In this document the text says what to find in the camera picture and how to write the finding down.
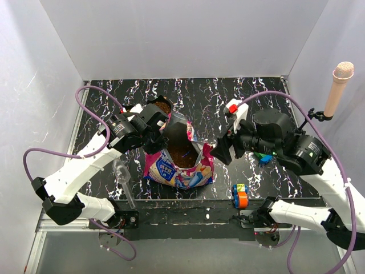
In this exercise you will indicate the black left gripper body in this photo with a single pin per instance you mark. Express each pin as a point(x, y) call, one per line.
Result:
point(154, 142)

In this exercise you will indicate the clear plastic scoop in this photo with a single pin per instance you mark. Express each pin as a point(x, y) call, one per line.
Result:
point(123, 177)

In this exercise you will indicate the black left pet bowl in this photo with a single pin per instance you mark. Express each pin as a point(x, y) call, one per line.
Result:
point(126, 109)

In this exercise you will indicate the green blue toy blocks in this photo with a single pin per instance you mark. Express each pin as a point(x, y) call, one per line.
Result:
point(263, 159)

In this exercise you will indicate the aluminium frame rail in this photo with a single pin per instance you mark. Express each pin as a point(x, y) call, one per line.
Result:
point(69, 217)

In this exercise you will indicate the black pet bowl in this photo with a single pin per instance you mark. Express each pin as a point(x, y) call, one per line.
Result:
point(162, 103)
point(126, 109)

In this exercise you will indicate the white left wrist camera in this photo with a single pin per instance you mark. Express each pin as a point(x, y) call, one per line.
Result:
point(137, 109)

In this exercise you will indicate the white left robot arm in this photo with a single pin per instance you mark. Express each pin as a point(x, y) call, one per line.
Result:
point(59, 192)

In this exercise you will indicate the blue orange toy car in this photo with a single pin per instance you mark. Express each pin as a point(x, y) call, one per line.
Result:
point(240, 195)

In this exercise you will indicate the black right pet bowl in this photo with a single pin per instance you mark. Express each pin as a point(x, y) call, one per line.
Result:
point(162, 103)

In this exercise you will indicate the black microphone clamp stand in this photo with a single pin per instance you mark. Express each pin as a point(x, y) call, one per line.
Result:
point(312, 114)

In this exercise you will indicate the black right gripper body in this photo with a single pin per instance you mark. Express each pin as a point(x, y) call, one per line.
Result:
point(237, 140)

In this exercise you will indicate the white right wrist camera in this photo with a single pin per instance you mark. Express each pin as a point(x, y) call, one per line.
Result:
point(236, 111)

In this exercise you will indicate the pink pet food bag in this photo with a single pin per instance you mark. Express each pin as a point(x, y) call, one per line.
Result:
point(185, 163)

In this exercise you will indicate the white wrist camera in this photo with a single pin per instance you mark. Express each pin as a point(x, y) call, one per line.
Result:
point(236, 111)
point(137, 109)

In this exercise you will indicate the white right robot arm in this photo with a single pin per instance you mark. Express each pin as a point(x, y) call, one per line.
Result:
point(271, 133)

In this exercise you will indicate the pink microphone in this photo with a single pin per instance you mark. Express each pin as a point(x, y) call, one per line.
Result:
point(343, 72)

